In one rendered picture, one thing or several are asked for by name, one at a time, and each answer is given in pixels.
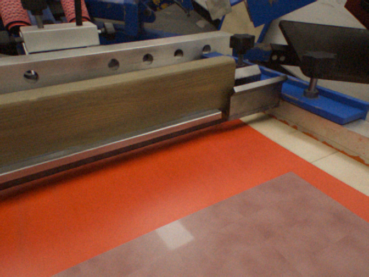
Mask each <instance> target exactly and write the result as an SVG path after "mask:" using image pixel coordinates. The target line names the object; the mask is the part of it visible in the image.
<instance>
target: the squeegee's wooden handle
mask: <svg viewBox="0 0 369 277"><path fill-rule="evenodd" d="M235 74H236V62H235V60H234V59H233V58H231V57H228V56H219V57H213V58H207V59H201V60H195V61H192V62H186V63H180V64H174V65H168V66H164V67H158V68H153V69H147V70H141V71H135V72H131V73H124V74H119V75H113V76H107V77H101V78H97V79H91V80H85V81H75V82H70V83H66V84H60V85H54V86H48V87H42V88H36V89H32V90H26V91H19V92H13V93H7V94H3V95H0V168H1V167H5V166H8V165H12V164H16V163H20V162H24V161H27V160H31V159H35V158H39V157H43V156H45V155H48V154H52V153H55V152H60V151H63V150H66V149H70V148H74V147H78V146H82V145H86V144H88V143H92V142H96V141H100V140H104V139H108V138H111V137H115V136H119V135H122V134H126V133H129V132H133V131H136V130H140V129H144V128H148V127H151V126H154V125H158V124H162V123H166V122H168V121H173V120H176V119H180V118H184V117H188V116H190V115H195V114H198V113H202V112H206V111H209V110H212V109H216V108H217V109H218V110H220V111H222V113H223V112H226V111H227V96H228V92H229V91H231V90H232V89H233V88H234V82H235Z"/></svg>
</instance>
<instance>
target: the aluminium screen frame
mask: <svg viewBox="0 0 369 277"><path fill-rule="evenodd" d="M263 113H265V114H267V115H269V116H271V117H273V118H275V119H276V120H278V121H280V122H282V123H285V124H287V125H288V126H290V127H292V128H294V129H296V130H298V131H300V132H302V133H304V134H306V135H308V136H310V137H312V138H313V139H316V140H318V141H320V142H322V143H323V144H325V145H328V146H330V147H332V148H334V149H335V150H337V151H338V152H340V153H342V154H344V155H346V156H348V157H350V158H352V159H354V160H356V161H358V162H360V163H362V164H364V165H366V166H368V167H369V122H366V121H364V120H362V119H356V120H354V121H351V122H348V123H346V124H343V125H341V124H339V123H336V122H334V121H331V120H329V119H327V118H325V117H322V116H320V115H317V114H315V113H313V112H311V111H309V110H306V109H303V108H301V107H298V106H296V105H295V104H292V103H290V102H287V101H285V100H283V99H281V100H280V102H279V106H278V107H276V108H273V109H269V110H266V111H263Z"/></svg>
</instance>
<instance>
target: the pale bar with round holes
mask: <svg viewBox="0 0 369 277"><path fill-rule="evenodd" d="M232 35H233V34H231V33H228V32H224V31H213V32H205V33H199V34H191V35H183V36H175V37H167V38H157V39H152V40H144V41H136V42H128V43H120V44H114V45H106V46H98V47H89V48H81V49H72V50H71V49H68V50H63V51H54V52H46V53H37V54H28V55H24V56H10V57H2V58H0V95H3V94H7V93H13V92H19V91H26V90H32V89H36V88H42V87H48V86H54V85H60V84H66V83H70V82H75V81H85V80H91V79H97V78H101V77H107V76H113V75H119V74H124V73H131V72H135V71H141V70H147V69H153V68H158V67H164V66H168V65H174V64H180V63H186V62H192V61H195V60H201V59H203V58H202V54H208V53H214V52H217V53H221V54H223V55H230V56H232V48H230V36H232ZM109 60H111V62H110V63H109V64H108V61H109ZM28 70H34V71H35V72H36V73H35V74H34V75H31V76H29V75H26V74H25V72H26V71H28Z"/></svg>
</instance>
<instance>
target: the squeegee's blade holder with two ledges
mask: <svg viewBox="0 0 369 277"><path fill-rule="evenodd" d="M220 118H222V111H220V110H218V109H217V108H216V109H212V110H209V111H206V112H202V113H198V114H195V115H190V116H188V117H184V118H180V119H176V120H173V121H168V122H166V123H162V124H158V125H154V126H151V127H148V128H144V129H140V130H136V131H133V132H129V133H126V134H122V135H119V136H115V137H111V138H107V139H104V140H100V141H96V142H92V143H88V144H86V145H82V146H78V147H74V148H70V149H66V150H63V151H60V152H55V153H52V154H48V155H45V156H43V157H39V158H35V159H31V160H27V161H24V162H20V163H16V164H12V165H8V166H5V167H1V168H0V184H2V183H5V182H8V181H11V180H14V179H17V178H21V177H23V176H28V175H31V174H35V173H39V172H42V171H45V170H48V169H52V168H56V167H59V166H62V165H66V164H68V163H71V162H75V161H78V160H81V159H85V158H88V157H92V156H95V155H98V154H102V153H105V152H109V151H113V150H115V149H119V148H123V147H126V146H129V145H133V144H135V143H139V142H143V141H146V140H150V139H153V138H156V137H159V136H163V135H167V134H170V133H173V132H176V131H180V130H183V129H187V128H191V127H193V126H197V125H200V124H204V123H207V122H210V121H213V120H217V119H220Z"/></svg>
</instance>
